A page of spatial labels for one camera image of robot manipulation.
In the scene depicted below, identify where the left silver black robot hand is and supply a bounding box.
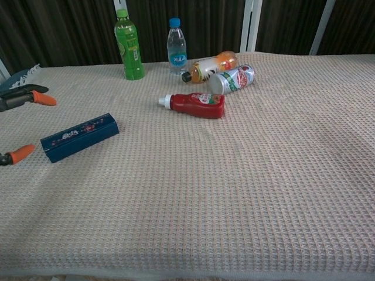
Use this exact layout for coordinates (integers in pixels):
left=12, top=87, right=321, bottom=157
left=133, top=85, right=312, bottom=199
left=0, top=84, right=57, bottom=167

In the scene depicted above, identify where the blue glasses case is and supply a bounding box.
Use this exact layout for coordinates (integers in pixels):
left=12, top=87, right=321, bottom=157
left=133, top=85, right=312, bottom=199
left=40, top=112, right=120, bottom=164

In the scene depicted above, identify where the blue table pad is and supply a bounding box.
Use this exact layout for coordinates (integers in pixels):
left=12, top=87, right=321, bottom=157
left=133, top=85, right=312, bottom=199
left=0, top=67, right=39, bottom=93

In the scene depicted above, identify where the green drink bottle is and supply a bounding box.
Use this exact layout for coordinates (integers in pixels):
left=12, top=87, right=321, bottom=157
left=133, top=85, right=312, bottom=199
left=114, top=8, right=146, bottom=81

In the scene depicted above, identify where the clear water bottle blue cap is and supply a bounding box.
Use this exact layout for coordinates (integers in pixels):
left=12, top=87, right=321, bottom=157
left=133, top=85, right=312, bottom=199
left=166, top=17, right=188, bottom=76

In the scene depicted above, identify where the red ketchup bottle white cap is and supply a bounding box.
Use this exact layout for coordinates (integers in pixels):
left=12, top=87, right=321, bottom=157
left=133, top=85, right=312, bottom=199
left=158, top=92, right=226, bottom=120

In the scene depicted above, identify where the orange juice bottle black cap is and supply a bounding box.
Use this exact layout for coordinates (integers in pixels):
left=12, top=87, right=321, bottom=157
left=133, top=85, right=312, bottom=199
left=181, top=50, right=238, bottom=85

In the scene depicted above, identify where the silver red drink can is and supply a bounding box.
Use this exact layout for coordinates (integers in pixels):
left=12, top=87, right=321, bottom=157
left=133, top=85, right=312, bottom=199
left=208, top=64, right=255, bottom=95

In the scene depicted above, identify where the beige waffle tablecloth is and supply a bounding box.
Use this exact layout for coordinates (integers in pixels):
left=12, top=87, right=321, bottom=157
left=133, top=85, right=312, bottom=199
left=0, top=52, right=375, bottom=277

